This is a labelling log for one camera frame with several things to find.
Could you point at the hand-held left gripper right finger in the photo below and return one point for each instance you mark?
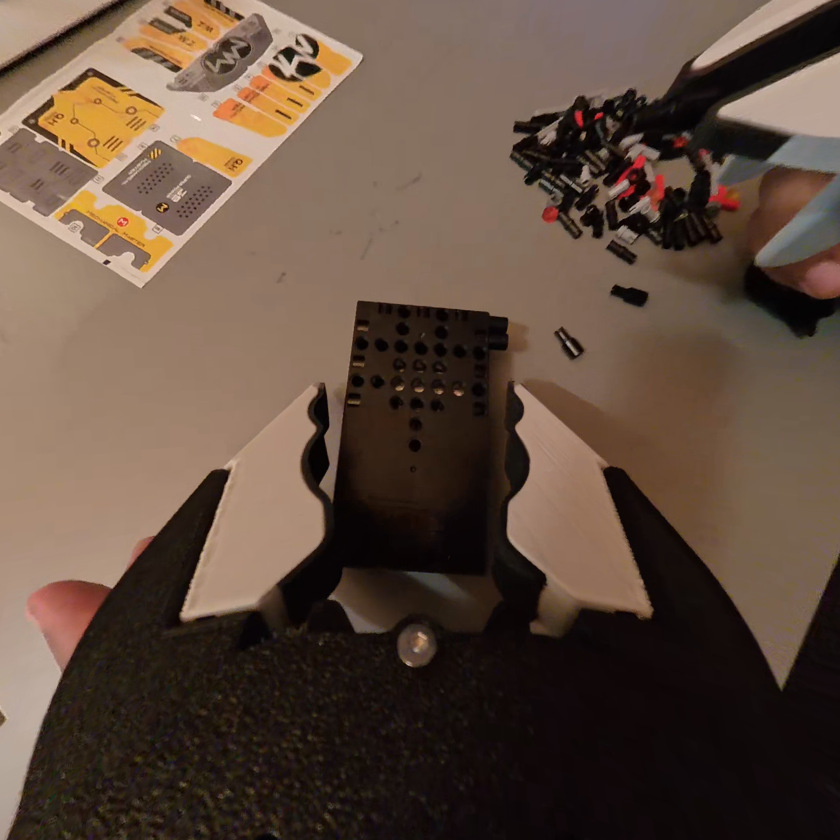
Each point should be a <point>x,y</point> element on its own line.
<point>571,518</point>

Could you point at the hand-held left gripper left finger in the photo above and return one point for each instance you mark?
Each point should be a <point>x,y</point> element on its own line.
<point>262,518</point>

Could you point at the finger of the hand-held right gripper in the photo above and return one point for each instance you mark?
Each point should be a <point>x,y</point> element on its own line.
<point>768,33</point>
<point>787,105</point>

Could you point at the black perforated block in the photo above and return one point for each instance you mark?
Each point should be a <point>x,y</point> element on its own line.
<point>413,499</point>

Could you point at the pile of black red pins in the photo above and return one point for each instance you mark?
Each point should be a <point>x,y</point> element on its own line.
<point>590,170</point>

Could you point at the person's right hand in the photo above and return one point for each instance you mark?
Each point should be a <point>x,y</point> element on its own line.
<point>781,207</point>

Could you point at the person's left hand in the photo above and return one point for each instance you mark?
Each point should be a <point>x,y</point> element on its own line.
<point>65,617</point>

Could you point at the small black pin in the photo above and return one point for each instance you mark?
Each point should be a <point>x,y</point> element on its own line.
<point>630,295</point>
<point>569,342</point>
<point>499,323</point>
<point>499,340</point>

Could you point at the yellow grey sticker sheet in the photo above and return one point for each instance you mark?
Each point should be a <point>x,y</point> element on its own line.
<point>164,131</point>

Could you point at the light grey board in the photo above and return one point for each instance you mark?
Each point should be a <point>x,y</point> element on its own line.
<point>39,26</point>

